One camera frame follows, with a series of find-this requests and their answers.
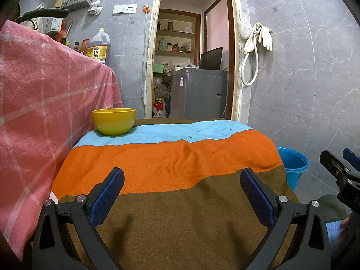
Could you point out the green thermos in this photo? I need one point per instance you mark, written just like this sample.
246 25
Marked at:
162 44

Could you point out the cooking oil jug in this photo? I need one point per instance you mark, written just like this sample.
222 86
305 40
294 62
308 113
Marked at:
98 47

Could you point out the red label sauce bottle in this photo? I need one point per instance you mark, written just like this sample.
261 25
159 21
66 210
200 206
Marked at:
84 47

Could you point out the red plastic item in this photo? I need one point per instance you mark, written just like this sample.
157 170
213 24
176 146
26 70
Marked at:
60 35

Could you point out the hanging white plastic bag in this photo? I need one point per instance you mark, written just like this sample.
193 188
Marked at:
244 28

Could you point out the brown canister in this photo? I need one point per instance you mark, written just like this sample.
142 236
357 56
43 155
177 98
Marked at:
170 26

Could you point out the yellow bowl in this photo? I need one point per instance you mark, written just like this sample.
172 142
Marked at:
114 121

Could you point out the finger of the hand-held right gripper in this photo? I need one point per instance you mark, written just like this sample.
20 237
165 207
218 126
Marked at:
332 163
351 157

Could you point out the grey washing machine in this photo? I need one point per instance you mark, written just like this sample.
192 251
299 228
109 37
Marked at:
198 95

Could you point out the white jar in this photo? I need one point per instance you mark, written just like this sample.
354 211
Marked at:
169 47

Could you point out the metal grater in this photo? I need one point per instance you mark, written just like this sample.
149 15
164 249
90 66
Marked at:
54 24

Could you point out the person's leg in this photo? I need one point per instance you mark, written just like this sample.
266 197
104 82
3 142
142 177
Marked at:
330 206

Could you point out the pink plaid cloth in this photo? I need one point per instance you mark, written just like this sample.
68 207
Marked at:
42 104

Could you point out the cream rubber gloves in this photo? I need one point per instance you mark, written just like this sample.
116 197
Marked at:
265 38

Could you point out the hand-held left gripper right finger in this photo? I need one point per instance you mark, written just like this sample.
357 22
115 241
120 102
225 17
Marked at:
257 195

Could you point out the heap of plastic bags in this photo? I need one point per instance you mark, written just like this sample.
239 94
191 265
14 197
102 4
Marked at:
161 88

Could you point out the white wall socket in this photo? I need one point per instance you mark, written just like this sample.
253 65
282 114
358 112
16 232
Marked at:
130 8

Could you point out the grey wall rack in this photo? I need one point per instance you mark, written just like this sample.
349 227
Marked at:
77 2

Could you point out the white crumpled bag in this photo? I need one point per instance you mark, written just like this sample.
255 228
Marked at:
94 7

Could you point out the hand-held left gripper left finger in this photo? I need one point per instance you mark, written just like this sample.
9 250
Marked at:
108 197

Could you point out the light blue cloth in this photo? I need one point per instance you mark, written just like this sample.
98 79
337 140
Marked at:
334 236

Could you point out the white wall switch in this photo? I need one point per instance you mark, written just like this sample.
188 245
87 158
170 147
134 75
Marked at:
118 9

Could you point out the person's right hand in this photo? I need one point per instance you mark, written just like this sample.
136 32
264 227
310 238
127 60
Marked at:
346 225

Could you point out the black flat screen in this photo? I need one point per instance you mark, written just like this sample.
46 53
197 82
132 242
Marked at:
211 59

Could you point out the dark sauce bottle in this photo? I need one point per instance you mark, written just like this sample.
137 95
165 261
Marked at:
76 47

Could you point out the white bag on shelf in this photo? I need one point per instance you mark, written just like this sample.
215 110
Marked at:
188 29

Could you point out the wooden door frame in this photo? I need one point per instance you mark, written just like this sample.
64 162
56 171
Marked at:
234 56

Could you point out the blue plastic bucket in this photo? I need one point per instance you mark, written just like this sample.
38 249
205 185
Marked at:
292 166

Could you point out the wooden shelf unit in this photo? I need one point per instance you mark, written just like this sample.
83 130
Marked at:
180 35

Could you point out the orange blue brown striped blanket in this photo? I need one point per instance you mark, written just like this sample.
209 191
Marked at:
174 202

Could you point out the orange wall hook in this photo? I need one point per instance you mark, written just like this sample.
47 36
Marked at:
146 9

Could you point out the green box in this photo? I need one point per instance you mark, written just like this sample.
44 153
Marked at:
158 68

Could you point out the red and white sack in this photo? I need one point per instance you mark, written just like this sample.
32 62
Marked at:
159 108

